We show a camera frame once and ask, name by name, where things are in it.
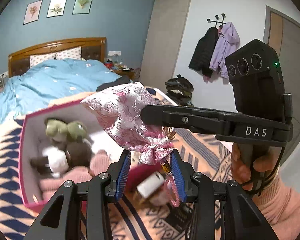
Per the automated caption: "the purple jacket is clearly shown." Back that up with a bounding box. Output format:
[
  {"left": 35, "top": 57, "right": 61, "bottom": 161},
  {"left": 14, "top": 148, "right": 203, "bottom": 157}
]
[{"left": 209, "top": 22, "right": 240, "bottom": 79}]

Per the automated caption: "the green plush toy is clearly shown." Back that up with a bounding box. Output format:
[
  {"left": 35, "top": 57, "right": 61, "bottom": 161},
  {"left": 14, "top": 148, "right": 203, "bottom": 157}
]
[{"left": 45, "top": 119, "right": 88, "bottom": 142}]

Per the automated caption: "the wooden nightstand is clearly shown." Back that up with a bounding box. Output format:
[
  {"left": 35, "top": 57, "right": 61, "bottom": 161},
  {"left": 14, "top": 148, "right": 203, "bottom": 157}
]
[{"left": 113, "top": 69, "right": 135, "bottom": 81}]

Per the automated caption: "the green leaf framed picture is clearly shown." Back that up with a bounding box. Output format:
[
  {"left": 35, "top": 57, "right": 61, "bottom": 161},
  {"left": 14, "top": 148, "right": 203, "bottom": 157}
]
[{"left": 72, "top": 0, "right": 93, "bottom": 15}]

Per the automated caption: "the left floral pillow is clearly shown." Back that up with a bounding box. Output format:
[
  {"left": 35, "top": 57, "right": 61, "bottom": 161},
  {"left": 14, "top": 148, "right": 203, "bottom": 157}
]
[{"left": 30, "top": 53, "right": 56, "bottom": 68}]

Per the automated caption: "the brown white plush toy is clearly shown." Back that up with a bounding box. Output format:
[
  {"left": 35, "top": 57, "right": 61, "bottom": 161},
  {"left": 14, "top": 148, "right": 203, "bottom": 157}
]
[{"left": 29, "top": 140, "right": 94, "bottom": 177}]

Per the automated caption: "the wooden door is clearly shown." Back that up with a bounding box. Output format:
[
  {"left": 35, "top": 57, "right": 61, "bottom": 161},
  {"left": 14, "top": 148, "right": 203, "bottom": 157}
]
[{"left": 263, "top": 6, "right": 300, "bottom": 87}]

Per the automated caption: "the floral pillow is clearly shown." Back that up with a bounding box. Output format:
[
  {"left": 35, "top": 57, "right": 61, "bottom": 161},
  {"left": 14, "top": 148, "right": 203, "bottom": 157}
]
[
  {"left": 30, "top": 53, "right": 56, "bottom": 68},
  {"left": 55, "top": 47, "right": 82, "bottom": 60}
]

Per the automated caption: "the light blue duvet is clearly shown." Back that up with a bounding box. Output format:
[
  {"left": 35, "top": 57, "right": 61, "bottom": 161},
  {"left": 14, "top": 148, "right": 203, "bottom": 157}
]
[{"left": 0, "top": 59, "right": 120, "bottom": 124}]

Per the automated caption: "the pink sweater forearm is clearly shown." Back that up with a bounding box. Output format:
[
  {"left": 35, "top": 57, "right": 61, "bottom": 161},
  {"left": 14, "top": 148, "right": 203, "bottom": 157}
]
[{"left": 253, "top": 174, "right": 300, "bottom": 239}]

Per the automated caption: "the black wall coat hook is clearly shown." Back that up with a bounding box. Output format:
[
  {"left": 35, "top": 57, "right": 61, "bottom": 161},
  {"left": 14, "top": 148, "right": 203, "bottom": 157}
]
[{"left": 207, "top": 13, "right": 226, "bottom": 29}]

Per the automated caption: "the person's right hand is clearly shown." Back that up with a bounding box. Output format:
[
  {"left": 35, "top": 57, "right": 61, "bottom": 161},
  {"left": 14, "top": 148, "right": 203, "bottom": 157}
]
[{"left": 231, "top": 143, "right": 281, "bottom": 184}]

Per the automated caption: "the pile of dark clothes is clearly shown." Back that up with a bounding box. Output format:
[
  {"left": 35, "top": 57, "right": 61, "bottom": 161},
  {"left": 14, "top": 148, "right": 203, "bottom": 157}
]
[{"left": 165, "top": 74, "right": 194, "bottom": 107}]

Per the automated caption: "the pink flower framed picture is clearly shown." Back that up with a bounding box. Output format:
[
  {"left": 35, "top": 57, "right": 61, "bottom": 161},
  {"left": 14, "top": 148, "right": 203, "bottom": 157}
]
[{"left": 23, "top": 0, "right": 43, "bottom": 25}]

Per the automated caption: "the white flower framed picture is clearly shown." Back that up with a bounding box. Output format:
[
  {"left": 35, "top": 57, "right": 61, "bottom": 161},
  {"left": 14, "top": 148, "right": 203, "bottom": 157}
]
[{"left": 47, "top": 0, "right": 67, "bottom": 18}]

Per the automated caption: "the right floral pillow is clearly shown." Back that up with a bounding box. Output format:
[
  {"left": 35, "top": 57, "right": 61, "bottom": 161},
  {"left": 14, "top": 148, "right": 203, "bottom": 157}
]
[{"left": 55, "top": 47, "right": 82, "bottom": 60}]

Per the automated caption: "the gold white tissue pack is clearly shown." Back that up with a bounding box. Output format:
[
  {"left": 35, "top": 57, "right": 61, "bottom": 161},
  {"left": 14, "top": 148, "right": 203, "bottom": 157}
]
[{"left": 133, "top": 172, "right": 165, "bottom": 203}]

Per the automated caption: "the black cable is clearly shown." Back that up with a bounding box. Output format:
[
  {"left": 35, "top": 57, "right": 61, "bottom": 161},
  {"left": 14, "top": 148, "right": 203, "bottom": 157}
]
[{"left": 239, "top": 146, "right": 287, "bottom": 197}]

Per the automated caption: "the black jacket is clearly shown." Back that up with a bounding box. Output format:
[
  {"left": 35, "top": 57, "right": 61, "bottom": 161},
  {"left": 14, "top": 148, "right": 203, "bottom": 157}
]
[{"left": 189, "top": 27, "right": 219, "bottom": 77}]

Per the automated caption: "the pink white brocade pouch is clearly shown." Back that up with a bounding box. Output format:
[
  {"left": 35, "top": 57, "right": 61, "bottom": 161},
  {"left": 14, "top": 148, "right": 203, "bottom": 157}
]
[{"left": 81, "top": 82, "right": 173, "bottom": 165}]

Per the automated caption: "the wooden headboard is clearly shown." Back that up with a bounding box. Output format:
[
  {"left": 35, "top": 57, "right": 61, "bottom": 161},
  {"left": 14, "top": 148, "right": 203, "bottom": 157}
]
[{"left": 8, "top": 37, "right": 107, "bottom": 77}]

